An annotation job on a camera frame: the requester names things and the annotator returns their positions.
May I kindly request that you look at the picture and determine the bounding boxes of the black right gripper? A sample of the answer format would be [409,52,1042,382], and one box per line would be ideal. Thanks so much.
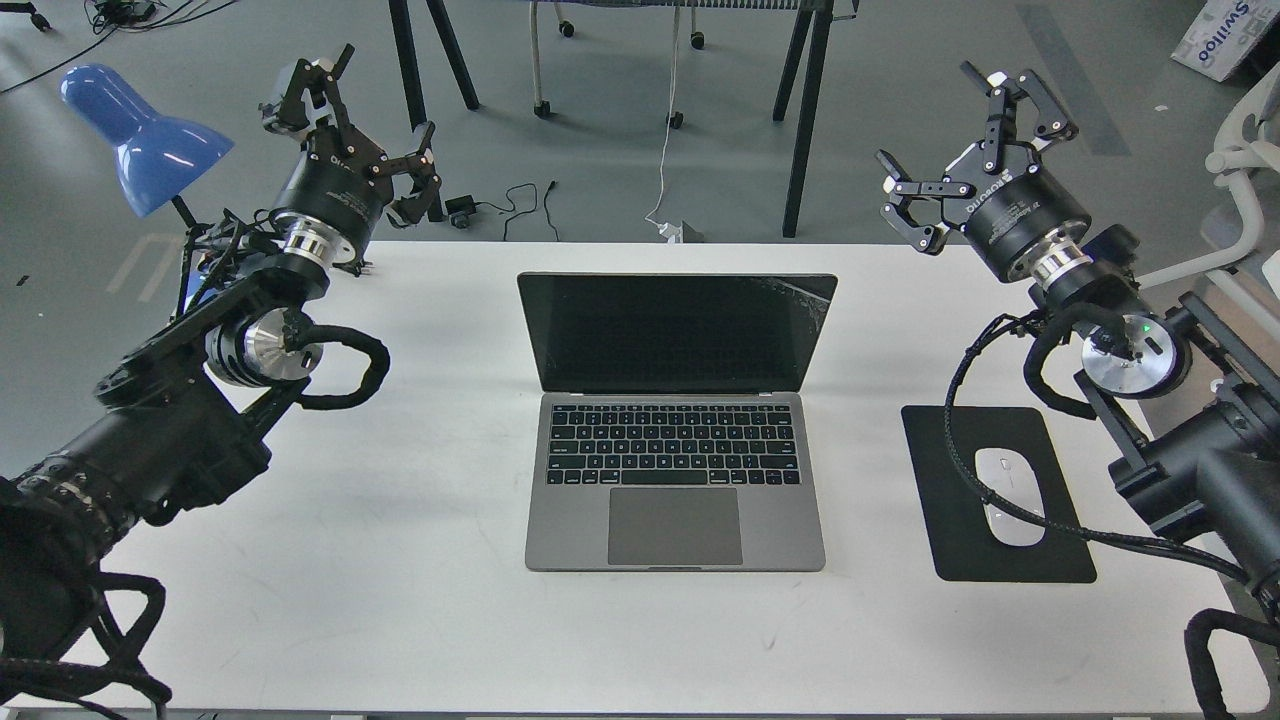
[876,61,1094,283]

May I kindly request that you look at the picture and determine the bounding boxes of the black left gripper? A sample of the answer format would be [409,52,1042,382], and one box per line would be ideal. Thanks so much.
[259,44,444,247]

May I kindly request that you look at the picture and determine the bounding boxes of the grey laptop computer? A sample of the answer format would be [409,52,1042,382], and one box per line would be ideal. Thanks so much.
[517,272,838,571]

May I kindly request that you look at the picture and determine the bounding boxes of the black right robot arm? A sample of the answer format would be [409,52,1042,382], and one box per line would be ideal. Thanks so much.
[876,61,1279,719]

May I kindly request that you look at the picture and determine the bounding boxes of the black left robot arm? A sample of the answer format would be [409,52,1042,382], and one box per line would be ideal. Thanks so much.
[3,45,442,717]

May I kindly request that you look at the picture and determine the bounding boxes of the rolling cart with casters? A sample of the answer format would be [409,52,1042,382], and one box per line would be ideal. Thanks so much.
[529,0,707,131]

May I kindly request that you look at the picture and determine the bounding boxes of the blue desk lamp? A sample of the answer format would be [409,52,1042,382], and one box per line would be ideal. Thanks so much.
[60,63,234,229]

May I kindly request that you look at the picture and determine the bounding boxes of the black table legs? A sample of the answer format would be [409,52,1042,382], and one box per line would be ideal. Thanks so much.
[387,1,835,240]

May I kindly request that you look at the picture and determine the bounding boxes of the white office chair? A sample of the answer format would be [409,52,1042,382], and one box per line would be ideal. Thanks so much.
[1137,67,1279,340]

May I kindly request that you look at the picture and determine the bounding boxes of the white cardboard box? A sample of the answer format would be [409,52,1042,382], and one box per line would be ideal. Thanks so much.
[1170,1,1279,82]

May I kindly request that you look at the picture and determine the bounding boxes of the white computer mouse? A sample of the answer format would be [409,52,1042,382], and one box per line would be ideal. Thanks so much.
[974,447,1046,548]

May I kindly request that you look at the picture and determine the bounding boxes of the black mouse pad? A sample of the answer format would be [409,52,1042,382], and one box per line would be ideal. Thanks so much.
[900,405,1097,584]

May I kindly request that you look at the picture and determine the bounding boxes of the black power adapter cable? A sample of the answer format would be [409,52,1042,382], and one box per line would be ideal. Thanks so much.
[444,181,563,243]

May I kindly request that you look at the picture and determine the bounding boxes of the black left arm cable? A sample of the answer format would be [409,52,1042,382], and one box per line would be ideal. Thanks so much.
[291,322,392,413]

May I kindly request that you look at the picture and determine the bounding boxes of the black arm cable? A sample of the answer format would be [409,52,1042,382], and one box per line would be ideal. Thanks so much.
[291,322,392,413]
[943,310,1256,585]

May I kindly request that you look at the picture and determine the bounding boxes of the white charging cable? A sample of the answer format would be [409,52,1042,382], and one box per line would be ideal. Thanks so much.
[645,0,705,243]

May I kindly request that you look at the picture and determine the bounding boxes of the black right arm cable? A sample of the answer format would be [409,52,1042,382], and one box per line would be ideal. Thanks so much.
[943,310,1256,585]

